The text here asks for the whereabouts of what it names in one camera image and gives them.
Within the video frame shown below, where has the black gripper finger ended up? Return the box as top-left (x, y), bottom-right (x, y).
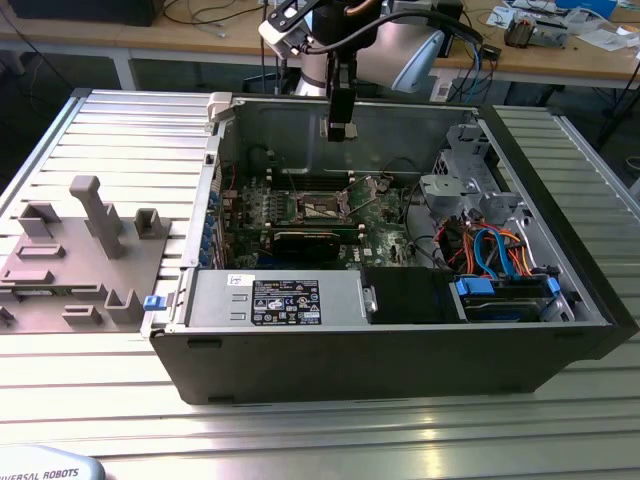
top-left (326, 53), bottom-right (358, 144)

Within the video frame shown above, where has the silver CPU plate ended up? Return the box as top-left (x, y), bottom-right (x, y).
top-left (319, 117), bottom-right (360, 142)

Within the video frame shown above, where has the CPU socket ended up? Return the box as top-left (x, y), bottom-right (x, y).
top-left (294, 189), bottom-right (351, 224)

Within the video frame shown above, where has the pale grey case latch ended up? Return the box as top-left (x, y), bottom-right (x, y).
top-left (207, 92), bottom-right (236, 124)

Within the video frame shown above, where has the green motherboard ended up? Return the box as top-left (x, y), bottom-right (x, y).
top-left (219, 172), bottom-right (436, 271)

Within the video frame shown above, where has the grey metal drive cage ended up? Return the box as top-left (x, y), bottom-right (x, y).
top-left (418, 173), bottom-right (484, 217)

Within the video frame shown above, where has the black graphics card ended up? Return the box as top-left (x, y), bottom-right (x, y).
top-left (234, 224), bottom-right (364, 262)

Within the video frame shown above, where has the wooden desk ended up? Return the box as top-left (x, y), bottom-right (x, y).
top-left (0, 0), bottom-right (640, 91)

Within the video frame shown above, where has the metal cooler heatsink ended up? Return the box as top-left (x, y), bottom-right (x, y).
top-left (504, 14), bottom-right (539, 49)

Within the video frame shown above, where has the black plastic shroud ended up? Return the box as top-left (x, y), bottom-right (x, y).
top-left (362, 267), bottom-right (469, 325)

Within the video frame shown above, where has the grey electronic device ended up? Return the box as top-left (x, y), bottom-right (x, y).
top-left (532, 19), bottom-right (571, 49)

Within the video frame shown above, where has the hard disk in blue carrier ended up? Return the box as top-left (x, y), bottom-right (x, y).
top-left (448, 273), bottom-right (561, 324)

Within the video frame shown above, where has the grey power supply unit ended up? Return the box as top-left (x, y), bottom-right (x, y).
top-left (187, 269), bottom-right (369, 329)

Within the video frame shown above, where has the blue cardboard box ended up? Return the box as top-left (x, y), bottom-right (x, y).
top-left (555, 0), bottom-right (617, 19)

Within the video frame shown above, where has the black PC case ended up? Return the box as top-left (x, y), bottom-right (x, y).
top-left (148, 92), bottom-right (640, 406)

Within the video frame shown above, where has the black equipment box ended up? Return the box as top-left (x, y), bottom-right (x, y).
top-left (9, 0), bottom-right (161, 27)

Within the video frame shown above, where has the grey plastic parts rack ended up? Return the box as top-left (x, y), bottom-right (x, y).
top-left (0, 174), bottom-right (174, 335)

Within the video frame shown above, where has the pale blue teach pendant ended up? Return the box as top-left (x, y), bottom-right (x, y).
top-left (0, 444), bottom-right (107, 480)

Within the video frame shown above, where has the copper coloured hose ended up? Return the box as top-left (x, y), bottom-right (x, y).
top-left (344, 0), bottom-right (384, 16)

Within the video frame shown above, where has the large white wrist camera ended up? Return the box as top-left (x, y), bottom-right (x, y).
top-left (258, 0), bottom-right (316, 57)

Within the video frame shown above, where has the thin black wire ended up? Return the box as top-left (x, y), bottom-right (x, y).
top-left (382, 156), bottom-right (426, 184)

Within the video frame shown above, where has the thick black camera cable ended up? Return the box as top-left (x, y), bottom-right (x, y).
top-left (302, 12), bottom-right (486, 55)

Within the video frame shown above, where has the blue disk wire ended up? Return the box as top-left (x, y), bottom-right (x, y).
top-left (472, 227), bottom-right (501, 279)
top-left (493, 231), bottom-right (517, 281)

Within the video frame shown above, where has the orange wire bundle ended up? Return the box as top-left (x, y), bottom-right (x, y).
top-left (447, 224), bottom-right (536, 277)

